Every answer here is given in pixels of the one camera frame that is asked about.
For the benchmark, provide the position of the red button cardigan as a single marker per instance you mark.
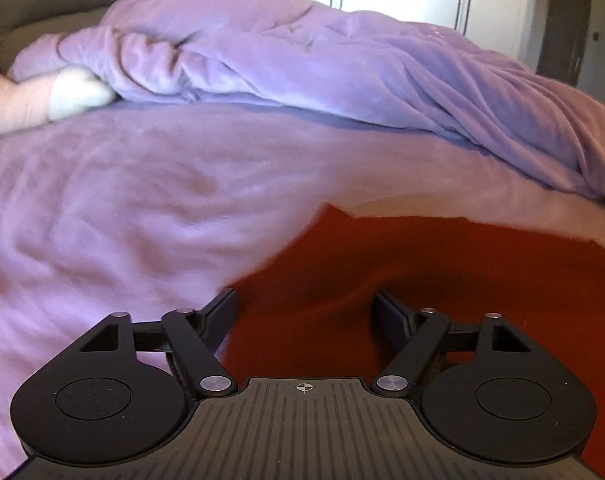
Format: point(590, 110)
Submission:
point(482, 270)

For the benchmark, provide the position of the lilac bed sheet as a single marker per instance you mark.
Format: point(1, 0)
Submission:
point(107, 200)

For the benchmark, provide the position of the green padded headboard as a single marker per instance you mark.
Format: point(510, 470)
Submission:
point(42, 0)

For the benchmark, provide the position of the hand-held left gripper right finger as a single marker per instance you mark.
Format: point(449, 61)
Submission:
point(395, 317)

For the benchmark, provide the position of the grey door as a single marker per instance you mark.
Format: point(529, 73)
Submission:
point(565, 20)

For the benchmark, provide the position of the white plush pillow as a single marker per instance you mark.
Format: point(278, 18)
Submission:
point(57, 97)

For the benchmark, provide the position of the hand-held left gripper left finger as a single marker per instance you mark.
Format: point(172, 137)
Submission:
point(217, 317)

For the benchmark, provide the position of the purple fleece duvet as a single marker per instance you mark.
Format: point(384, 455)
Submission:
point(332, 60)

